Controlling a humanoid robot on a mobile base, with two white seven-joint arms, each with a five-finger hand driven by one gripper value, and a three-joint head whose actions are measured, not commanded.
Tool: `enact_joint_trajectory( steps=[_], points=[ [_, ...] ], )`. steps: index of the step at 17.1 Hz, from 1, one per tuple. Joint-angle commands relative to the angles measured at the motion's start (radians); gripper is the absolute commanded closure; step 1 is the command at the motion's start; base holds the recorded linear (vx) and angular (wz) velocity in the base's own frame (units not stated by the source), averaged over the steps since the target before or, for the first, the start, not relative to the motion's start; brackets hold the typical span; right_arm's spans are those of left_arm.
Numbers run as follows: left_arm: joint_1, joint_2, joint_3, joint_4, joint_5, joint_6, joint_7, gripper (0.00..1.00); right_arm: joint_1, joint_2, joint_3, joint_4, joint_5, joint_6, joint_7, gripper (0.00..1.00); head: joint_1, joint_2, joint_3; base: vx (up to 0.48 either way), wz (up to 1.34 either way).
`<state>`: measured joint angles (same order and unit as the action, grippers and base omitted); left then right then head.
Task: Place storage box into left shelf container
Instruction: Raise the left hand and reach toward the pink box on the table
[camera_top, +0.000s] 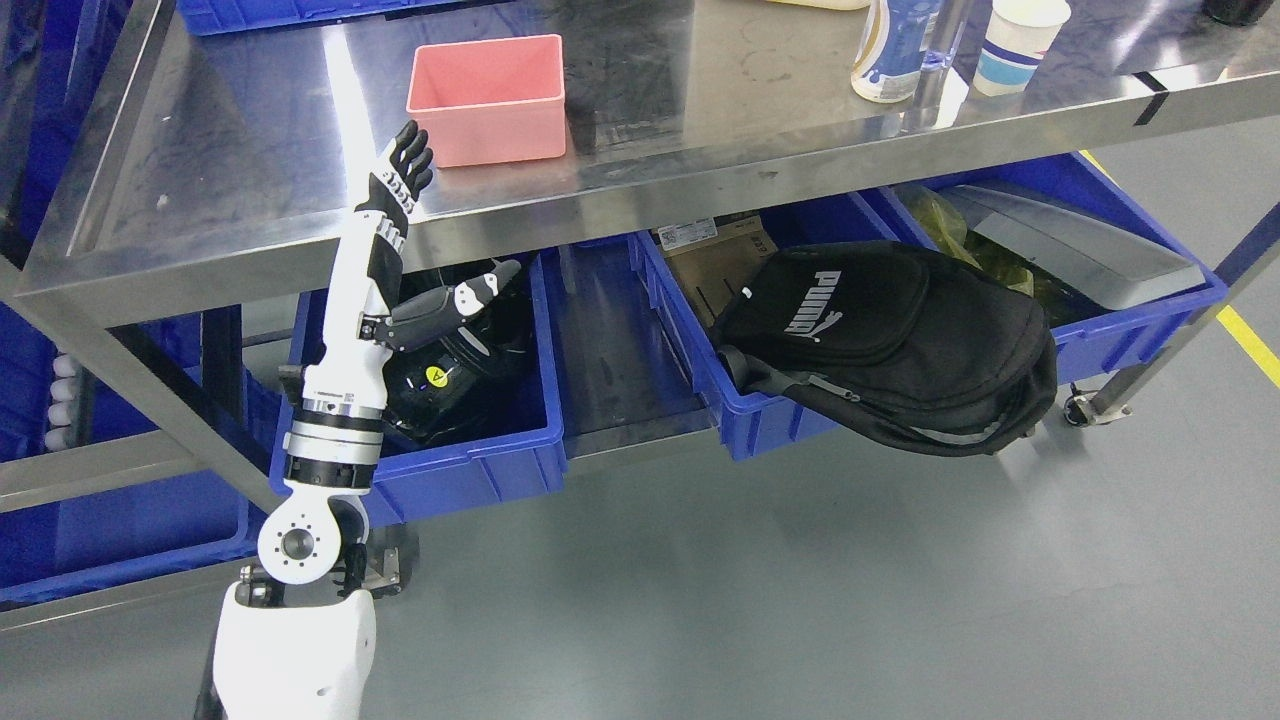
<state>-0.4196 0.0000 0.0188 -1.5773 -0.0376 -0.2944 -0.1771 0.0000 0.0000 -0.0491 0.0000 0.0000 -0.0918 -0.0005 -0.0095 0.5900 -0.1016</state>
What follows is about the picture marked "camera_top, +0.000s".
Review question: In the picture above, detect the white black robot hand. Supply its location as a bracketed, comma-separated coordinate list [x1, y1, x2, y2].
[294, 120, 522, 429]

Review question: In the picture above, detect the pink plastic storage box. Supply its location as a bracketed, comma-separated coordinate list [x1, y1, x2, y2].
[406, 35, 568, 168]

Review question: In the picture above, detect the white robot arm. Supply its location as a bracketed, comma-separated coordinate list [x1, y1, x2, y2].
[193, 400, 383, 719]

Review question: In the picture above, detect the blue shelf bin left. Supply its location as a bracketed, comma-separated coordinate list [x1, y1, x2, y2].
[1, 307, 266, 607]

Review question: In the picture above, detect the cardboard box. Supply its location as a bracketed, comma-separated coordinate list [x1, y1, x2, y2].
[652, 211, 777, 329]

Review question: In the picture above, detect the black helmet device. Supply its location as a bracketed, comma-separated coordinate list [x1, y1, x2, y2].
[383, 268, 535, 448]

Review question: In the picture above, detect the stainless steel cart table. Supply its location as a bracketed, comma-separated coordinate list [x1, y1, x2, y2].
[0, 0, 1280, 632]

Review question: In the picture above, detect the blue bin with backpack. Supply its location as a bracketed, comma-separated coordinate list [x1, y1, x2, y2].
[623, 190, 928, 461]

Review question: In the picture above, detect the black Puma backpack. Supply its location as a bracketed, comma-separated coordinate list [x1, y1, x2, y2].
[709, 240, 1059, 457]

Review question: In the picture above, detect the white blue bottle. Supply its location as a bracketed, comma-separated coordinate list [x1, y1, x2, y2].
[850, 1, 943, 104]

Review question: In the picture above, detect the paper cup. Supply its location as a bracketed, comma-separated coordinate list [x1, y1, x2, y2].
[972, 1, 1073, 97]

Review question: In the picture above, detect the grey tray in bin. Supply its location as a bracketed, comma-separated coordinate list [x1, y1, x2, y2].
[940, 179, 1204, 311]

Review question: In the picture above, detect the blue bin right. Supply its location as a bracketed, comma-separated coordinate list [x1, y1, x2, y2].
[918, 152, 1228, 386]

